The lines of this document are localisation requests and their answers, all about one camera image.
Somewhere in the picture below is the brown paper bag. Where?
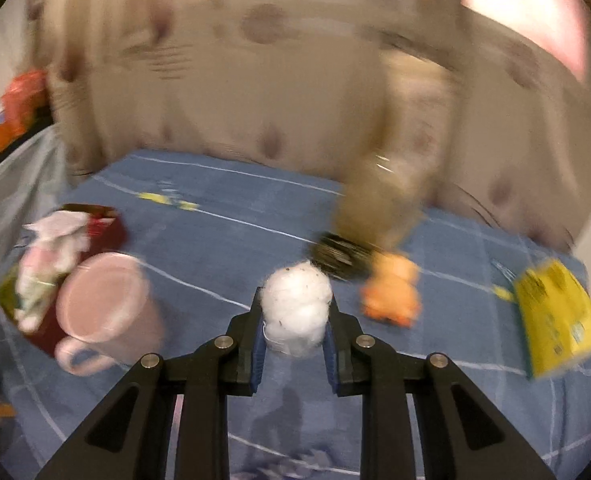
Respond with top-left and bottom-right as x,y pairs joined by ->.
331,52 -> 459,257

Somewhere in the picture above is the yellow tissue pack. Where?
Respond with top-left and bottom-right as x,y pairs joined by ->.
512,257 -> 591,382

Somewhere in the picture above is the blue checked bedsheet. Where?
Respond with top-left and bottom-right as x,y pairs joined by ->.
0,149 -> 591,480

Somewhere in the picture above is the beige leaf print pillow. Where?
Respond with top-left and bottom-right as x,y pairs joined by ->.
38,0 -> 393,183
375,7 -> 591,253

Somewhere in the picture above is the black crumpled plastic bag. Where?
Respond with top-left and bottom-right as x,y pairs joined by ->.
311,231 -> 372,282

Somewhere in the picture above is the dark red box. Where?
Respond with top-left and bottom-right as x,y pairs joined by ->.
0,203 -> 129,359

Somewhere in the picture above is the pink mug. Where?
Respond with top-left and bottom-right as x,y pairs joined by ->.
54,251 -> 167,377

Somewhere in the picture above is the white crumpled paper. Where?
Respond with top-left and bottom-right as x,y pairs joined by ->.
24,210 -> 93,252

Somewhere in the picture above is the white cotton ball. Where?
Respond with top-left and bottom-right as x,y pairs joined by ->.
259,258 -> 334,359

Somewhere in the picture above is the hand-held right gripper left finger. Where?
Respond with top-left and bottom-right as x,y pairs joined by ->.
35,287 -> 267,480

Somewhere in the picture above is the grey cloth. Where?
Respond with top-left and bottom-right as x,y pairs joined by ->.
0,124 -> 78,266

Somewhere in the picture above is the orange box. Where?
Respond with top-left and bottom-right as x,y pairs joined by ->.
0,69 -> 52,157

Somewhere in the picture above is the orange plush toy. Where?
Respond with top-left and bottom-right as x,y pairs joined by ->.
360,251 -> 423,329

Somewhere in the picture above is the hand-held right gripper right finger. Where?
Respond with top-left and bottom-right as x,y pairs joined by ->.
324,294 -> 559,480

